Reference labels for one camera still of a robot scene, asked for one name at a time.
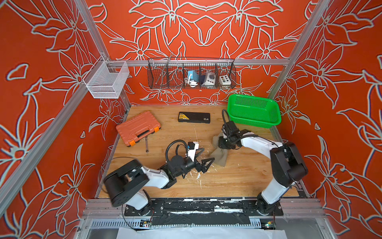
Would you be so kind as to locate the white button box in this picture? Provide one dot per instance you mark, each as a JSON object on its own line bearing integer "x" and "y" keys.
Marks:
{"x": 224, "y": 82}

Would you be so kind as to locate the green plastic basket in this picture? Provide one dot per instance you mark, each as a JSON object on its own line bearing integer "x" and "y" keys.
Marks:
{"x": 253, "y": 111}

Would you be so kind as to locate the white dial box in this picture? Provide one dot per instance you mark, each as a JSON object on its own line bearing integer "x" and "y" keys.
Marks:
{"x": 209, "y": 79}

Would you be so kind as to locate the blue white device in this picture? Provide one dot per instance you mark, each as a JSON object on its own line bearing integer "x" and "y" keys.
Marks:
{"x": 192, "y": 79}

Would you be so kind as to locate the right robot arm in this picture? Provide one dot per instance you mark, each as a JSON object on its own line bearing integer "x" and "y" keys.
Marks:
{"x": 287, "y": 165}

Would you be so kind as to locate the black flat case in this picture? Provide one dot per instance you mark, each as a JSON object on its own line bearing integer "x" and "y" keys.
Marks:
{"x": 194, "y": 117}

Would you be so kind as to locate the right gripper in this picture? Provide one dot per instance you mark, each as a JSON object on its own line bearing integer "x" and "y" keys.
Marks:
{"x": 221, "y": 144}

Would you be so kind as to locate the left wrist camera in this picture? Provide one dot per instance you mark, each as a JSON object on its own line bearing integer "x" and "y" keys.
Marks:
{"x": 193, "y": 146}

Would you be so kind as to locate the khaki skirt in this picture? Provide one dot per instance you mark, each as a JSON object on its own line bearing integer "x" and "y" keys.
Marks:
{"x": 220, "y": 155}

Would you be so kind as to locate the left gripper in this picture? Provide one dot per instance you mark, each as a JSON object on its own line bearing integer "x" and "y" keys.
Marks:
{"x": 201, "y": 169}

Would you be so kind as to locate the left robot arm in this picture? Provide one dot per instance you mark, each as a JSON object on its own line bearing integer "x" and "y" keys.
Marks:
{"x": 125, "y": 186}

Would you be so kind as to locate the clear plastic wall bin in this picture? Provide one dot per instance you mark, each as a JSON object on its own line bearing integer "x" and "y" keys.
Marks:
{"x": 102, "y": 83}

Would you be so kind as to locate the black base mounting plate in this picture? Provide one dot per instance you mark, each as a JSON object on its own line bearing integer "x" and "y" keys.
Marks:
{"x": 204, "y": 212}

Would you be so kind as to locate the orange tool case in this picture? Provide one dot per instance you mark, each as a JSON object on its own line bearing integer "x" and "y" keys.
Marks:
{"x": 137, "y": 128}

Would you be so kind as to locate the black wire wall basket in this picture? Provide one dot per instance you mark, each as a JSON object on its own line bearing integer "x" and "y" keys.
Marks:
{"x": 169, "y": 73}

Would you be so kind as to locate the small metal wrench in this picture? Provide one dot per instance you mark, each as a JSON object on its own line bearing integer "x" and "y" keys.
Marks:
{"x": 146, "y": 144}

